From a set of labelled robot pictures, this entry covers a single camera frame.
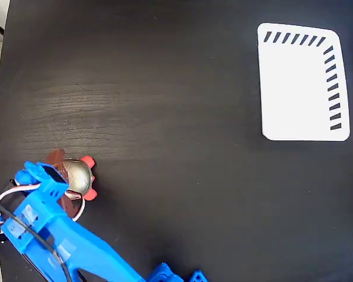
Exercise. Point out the white tray with slots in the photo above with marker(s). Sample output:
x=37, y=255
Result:
x=294, y=88

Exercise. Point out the red turtle toy silver shell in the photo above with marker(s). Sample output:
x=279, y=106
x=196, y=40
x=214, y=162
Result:
x=79, y=176

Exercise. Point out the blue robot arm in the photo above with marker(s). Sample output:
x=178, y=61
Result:
x=76, y=241

